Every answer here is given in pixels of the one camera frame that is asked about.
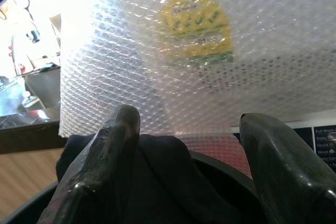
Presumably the black clothes pile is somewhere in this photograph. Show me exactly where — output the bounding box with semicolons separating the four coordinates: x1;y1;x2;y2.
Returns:
56;133;237;224

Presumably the wooden cabinet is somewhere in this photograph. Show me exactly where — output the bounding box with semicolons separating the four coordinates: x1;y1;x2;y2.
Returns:
0;146;66;211

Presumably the clear bubble wrap sheet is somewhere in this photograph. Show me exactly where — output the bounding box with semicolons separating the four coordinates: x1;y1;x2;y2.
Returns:
59;0;336;180

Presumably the white front-load washing machine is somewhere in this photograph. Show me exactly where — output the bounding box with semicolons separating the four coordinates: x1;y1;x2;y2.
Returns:
59;0;336;172

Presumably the round glass washer door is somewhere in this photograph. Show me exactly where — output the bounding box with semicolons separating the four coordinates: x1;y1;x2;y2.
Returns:
0;0;69;154

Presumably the round yellow sticker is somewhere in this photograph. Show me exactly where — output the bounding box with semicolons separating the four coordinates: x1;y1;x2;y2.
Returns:
157;0;235;63

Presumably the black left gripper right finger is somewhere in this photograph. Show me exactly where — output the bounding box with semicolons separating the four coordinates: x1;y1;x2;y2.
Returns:
239;112;336;224

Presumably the black washer program label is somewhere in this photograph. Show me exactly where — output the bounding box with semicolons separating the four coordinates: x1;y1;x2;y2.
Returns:
287;126;336;168

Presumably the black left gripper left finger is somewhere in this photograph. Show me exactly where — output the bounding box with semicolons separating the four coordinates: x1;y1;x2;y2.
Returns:
49;104;142;224

